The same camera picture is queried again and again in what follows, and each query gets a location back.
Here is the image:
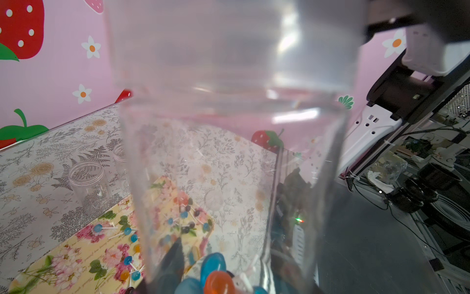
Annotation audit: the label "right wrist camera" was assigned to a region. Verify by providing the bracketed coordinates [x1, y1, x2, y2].
[401, 24, 470, 77]

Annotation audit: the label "floral yellow tray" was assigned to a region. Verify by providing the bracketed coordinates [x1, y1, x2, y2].
[7, 176, 215, 294]

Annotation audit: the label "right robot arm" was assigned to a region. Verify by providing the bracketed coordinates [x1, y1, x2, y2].
[336, 17, 470, 177]

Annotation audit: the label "clear candy jar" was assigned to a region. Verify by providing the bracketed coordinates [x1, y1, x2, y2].
[68, 160, 110, 208]
[113, 143, 127, 184]
[120, 91, 348, 294]

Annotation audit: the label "poured candies on tray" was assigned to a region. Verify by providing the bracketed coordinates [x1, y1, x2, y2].
[91, 198, 214, 284]

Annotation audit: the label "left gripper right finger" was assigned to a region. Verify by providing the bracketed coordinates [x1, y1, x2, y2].
[271, 249, 312, 294]

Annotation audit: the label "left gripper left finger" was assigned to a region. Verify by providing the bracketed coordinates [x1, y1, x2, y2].
[150, 238, 185, 294]

